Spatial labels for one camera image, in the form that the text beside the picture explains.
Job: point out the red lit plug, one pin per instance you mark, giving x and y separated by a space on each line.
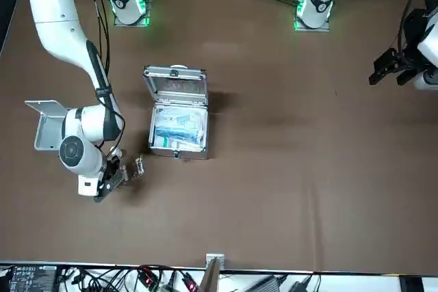
191 281
146 275

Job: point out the silver aluminium medical kit case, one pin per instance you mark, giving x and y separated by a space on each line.
178 75

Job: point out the white green medicine box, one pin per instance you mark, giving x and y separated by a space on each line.
184 146

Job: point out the grey power adapter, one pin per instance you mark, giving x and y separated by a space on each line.
268 285

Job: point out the black power adapter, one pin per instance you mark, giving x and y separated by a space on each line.
300 286

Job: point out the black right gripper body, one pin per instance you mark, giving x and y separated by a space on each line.
109 182

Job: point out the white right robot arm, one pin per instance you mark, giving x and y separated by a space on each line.
51 8

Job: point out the white lidded waste bin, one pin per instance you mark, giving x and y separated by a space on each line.
48 131

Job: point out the silver camera post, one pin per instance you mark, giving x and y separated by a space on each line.
212 278

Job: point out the black labelled power brick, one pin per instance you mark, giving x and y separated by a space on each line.
31 278

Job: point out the blue white supply packet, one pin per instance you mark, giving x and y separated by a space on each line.
179 126

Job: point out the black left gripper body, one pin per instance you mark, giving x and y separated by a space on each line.
415 22

